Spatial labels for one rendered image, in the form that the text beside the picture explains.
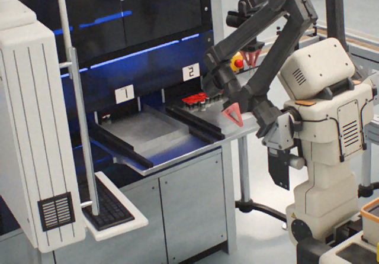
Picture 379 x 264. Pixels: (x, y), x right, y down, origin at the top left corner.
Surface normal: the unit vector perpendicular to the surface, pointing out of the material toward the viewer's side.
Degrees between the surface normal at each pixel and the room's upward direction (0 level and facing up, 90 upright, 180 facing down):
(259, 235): 0
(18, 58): 90
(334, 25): 83
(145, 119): 0
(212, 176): 90
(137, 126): 0
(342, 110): 82
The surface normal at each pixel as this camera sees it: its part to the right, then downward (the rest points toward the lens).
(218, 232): 0.59, 0.29
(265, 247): -0.08, -0.91
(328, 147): -0.77, 0.31
